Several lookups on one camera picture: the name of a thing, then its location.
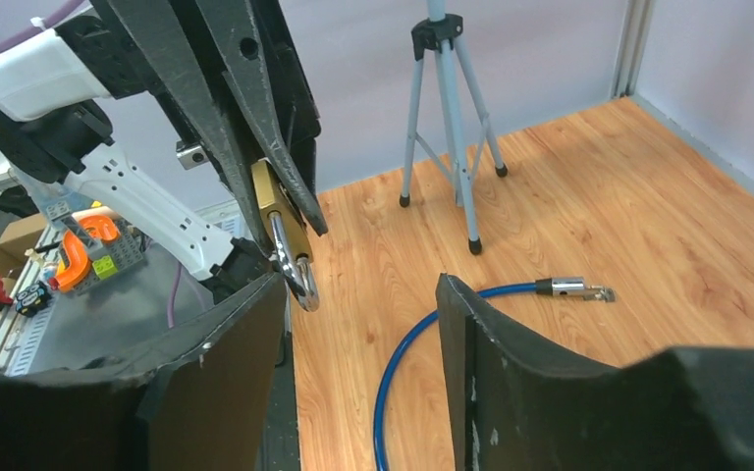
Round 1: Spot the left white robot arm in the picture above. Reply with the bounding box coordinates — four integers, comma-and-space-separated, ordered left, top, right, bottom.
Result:
0, 1, 328, 311

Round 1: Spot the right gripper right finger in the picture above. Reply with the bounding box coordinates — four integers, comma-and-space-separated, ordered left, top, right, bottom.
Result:
435, 274, 754, 470

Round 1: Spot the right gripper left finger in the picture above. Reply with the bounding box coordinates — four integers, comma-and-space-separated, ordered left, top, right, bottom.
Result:
0, 273, 286, 470

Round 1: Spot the orange toy block assembly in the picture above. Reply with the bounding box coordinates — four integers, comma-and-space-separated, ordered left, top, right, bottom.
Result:
53, 214, 145, 294

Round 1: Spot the grey tripod stand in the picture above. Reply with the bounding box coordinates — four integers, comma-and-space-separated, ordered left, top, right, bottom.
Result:
399, 0, 509, 255

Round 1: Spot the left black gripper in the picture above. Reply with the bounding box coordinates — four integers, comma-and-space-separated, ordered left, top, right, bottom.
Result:
91, 1, 328, 257

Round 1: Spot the blue cable lock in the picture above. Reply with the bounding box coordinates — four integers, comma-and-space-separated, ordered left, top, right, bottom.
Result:
373, 276, 617, 471

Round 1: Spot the small brass padlock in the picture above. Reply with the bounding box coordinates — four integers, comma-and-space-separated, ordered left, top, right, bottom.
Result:
251, 160, 320, 312

